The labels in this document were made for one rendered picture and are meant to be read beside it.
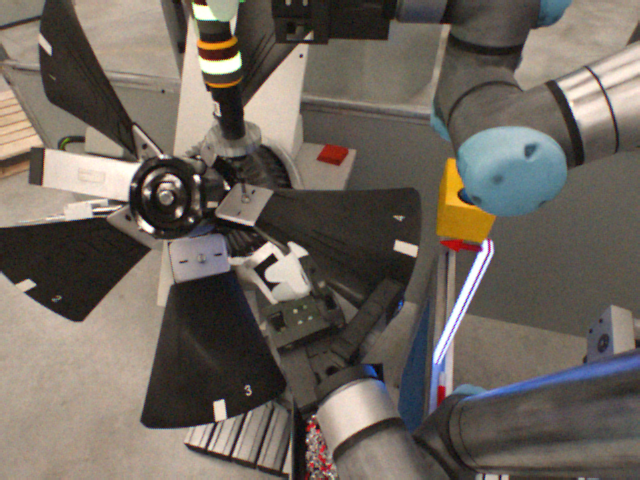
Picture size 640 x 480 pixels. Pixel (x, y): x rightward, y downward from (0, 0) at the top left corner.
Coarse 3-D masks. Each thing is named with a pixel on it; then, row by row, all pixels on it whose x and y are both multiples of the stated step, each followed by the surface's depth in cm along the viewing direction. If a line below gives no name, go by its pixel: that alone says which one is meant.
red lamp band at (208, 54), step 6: (198, 48) 41; (228, 48) 41; (234, 48) 41; (204, 54) 41; (210, 54) 40; (216, 54) 40; (222, 54) 41; (228, 54) 41; (234, 54) 42; (210, 60) 41; (216, 60) 41
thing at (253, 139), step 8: (208, 88) 47; (216, 128) 51; (248, 128) 51; (256, 128) 51; (208, 136) 49; (216, 136) 49; (248, 136) 49; (256, 136) 49; (208, 144) 49; (216, 144) 48; (224, 144) 48; (232, 144) 48; (240, 144) 48; (248, 144) 48; (256, 144) 49; (216, 152) 48; (224, 152) 48; (232, 152) 48; (240, 152) 48; (248, 152) 48
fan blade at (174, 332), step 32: (192, 288) 59; (224, 288) 62; (192, 320) 59; (224, 320) 62; (160, 352) 58; (192, 352) 59; (224, 352) 62; (256, 352) 64; (160, 384) 58; (192, 384) 59; (224, 384) 61; (256, 384) 64; (160, 416) 59; (192, 416) 60
